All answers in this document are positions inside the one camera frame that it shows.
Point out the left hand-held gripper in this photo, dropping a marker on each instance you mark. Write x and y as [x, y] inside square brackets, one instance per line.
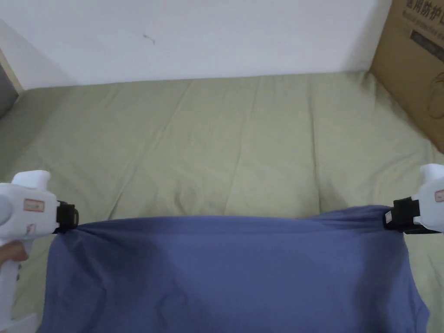
[27, 215]

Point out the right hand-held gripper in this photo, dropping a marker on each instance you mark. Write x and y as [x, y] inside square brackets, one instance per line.
[432, 204]

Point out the blue shirt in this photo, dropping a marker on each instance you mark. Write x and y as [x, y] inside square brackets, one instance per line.
[222, 274]

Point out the person's left hand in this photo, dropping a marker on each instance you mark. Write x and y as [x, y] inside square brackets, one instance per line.
[12, 253]

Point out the brown cardboard carton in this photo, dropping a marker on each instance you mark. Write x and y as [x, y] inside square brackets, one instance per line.
[412, 62]

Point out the bed with pale green sheet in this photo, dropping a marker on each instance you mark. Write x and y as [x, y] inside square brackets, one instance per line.
[208, 138]

